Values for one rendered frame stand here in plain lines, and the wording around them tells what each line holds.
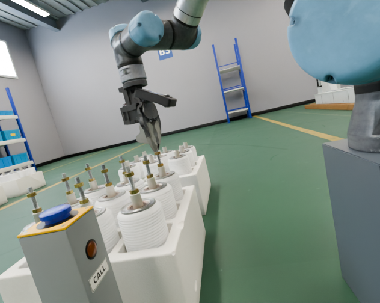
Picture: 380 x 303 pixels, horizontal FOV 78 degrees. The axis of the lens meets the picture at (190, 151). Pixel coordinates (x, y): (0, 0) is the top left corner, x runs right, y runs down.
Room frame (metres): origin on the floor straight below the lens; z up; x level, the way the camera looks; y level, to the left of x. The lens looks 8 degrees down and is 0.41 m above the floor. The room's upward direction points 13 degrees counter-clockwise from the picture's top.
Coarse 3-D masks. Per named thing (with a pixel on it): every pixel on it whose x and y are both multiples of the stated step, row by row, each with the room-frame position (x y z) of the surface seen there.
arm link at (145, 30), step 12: (144, 12) 0.59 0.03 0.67; (132, 24) 0.60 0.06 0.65; (144, 24) 0.58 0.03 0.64; (156, 24) 0.60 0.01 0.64; (168, 24) 0.65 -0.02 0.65; (120, 36) 0.66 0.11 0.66; (132, 36) 0.61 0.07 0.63; (144, 36) 0.59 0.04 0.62; (156, 36) 0.60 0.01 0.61; (168, 36) 0.65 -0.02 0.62; (132, 48) 0.64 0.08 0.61; (144, 48) 0.63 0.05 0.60; (156, 48) 0.65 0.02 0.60; (168, 48) 0.68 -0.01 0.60
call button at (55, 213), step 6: (66, 204) 0.33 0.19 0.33; (48, 210) 0.32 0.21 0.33; (54, 210) 0.31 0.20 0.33; (60, 210) 0.31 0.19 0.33; (66, 210) 0.31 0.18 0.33; (42, 216) 0.30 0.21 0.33; (48, 216) 0.30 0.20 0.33; (54, 216) 0.30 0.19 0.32; (60, 216) 0.30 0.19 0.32; (66, 216) 0.31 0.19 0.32; (48, 222) 0.30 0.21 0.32; (54, 222) 0.30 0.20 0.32
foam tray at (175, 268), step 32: (192, 192) 0.71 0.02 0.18; (192, 224) 0.60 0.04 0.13; (128, 256) 0.42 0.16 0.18; (160, 256) 0.40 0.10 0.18; (192, 256) 0.52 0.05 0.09; (0, 288) 0.45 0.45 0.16; (32, 288) 0.44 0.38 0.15; (128, 288) 0.41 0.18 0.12; (160, 288) 0.40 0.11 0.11; (192, 288) 0.45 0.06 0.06
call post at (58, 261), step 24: (24, 240) 0.29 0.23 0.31; (48, 240) 0.28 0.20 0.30; (72, 240) 0.28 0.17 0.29; (96, 240) 0.33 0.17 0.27; (48, 264) 0.28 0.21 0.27; (72, 264) 0.28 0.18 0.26; (96, 264) 0.31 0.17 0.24; (48, 288) 0.29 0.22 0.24; (72, 288) 0.28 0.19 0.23; (96, 288) 0.30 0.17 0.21
